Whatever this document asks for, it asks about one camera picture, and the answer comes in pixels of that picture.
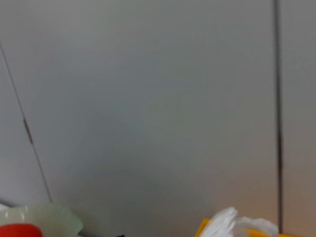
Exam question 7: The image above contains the white paper ball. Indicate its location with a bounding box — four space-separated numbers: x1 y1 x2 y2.
200 206 280 237

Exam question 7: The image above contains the orange toy fruit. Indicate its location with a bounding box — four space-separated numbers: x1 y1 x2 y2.
0 222 43 237

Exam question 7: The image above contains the pale green glass fruit plate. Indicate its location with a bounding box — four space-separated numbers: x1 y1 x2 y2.
0 203 84 237

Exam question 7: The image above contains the yellow plastic bin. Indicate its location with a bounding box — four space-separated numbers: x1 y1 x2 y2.
194 217 316 237

